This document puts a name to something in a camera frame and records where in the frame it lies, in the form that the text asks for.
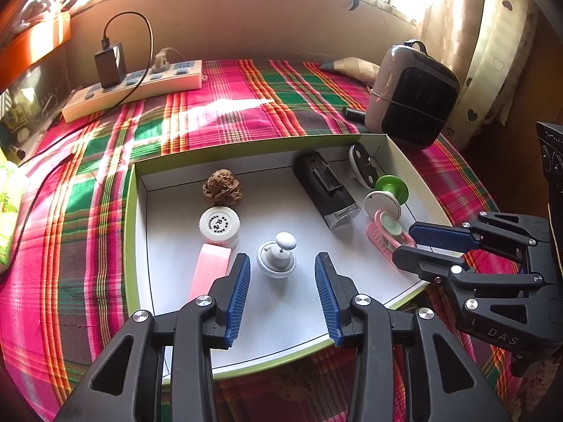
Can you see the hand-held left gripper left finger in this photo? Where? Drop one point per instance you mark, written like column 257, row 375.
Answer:
column 237, row 299

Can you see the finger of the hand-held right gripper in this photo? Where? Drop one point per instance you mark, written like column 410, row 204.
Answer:
column 422, row 263
column 440, row 235

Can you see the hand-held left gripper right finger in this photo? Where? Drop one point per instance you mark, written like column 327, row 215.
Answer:
column 326, row 299

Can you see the plain pink clipper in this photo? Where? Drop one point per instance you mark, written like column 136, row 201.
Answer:
column 211, row 268

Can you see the green and white cardboard box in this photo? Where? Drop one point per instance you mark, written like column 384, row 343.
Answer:
column 286, row 316

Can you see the pink clipper with green pad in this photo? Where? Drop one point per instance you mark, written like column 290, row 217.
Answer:
column 387, row 228

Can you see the small white egg-shaped gadget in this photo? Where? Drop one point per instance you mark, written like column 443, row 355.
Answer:
column 277, row 259

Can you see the green and white spool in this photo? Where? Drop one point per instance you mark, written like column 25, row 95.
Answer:
column 387, row 193

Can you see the white round jar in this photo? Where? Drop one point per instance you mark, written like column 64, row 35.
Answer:
column 219, row 226

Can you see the oval three-button key fob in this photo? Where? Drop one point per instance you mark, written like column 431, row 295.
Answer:
column 363, row 165

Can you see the brown walnut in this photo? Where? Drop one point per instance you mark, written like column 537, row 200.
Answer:
column 283, row 382
column 222, row 189

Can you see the black bike light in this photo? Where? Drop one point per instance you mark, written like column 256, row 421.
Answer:
column 325, row 189

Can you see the grey portable heater fan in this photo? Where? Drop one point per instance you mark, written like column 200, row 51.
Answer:
column 415, row 96

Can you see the heart print curtain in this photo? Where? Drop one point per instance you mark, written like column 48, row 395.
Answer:
column 488, row 52

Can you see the plaid blanket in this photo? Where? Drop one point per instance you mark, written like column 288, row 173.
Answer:
column 66, row 250

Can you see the beige pouch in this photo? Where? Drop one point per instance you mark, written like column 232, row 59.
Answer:
column 352, row 68

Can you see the white power strip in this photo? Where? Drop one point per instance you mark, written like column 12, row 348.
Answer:
column 145, row 85

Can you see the green tissue pack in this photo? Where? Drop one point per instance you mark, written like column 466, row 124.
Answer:
column 8, row 211

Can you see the white plug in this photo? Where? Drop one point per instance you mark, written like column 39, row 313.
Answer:
column 165, row 59

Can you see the black charger adapter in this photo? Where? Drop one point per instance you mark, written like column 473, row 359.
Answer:
column 110, row 66

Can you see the clear plastic organizer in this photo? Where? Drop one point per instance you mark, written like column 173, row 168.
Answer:
column 26, row 110

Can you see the orange box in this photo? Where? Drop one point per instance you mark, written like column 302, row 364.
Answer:
column 31, row 48

